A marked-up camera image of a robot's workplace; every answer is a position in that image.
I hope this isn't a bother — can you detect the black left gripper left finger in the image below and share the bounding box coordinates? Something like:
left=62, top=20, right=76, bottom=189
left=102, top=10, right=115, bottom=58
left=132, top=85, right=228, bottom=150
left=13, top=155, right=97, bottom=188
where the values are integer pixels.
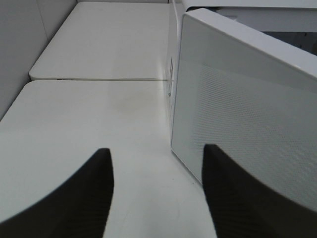
left=0, top=148, right=114, bottom=238

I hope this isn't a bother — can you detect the white microwave oven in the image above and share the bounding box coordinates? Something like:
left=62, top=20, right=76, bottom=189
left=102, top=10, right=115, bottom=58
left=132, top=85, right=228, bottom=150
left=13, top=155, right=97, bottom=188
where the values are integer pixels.
left=166, top=0, right=317, bottom=115

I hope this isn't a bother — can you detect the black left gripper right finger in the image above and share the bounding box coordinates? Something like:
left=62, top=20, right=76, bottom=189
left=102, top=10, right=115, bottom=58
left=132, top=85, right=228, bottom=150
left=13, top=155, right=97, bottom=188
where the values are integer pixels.
left=202, top=144, right=317, bottom=238

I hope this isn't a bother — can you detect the white microwave door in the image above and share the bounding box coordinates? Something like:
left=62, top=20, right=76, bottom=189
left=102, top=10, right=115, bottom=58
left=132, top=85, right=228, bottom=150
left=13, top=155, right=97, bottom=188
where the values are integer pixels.
left=171, top=8, right=317, bottom=210

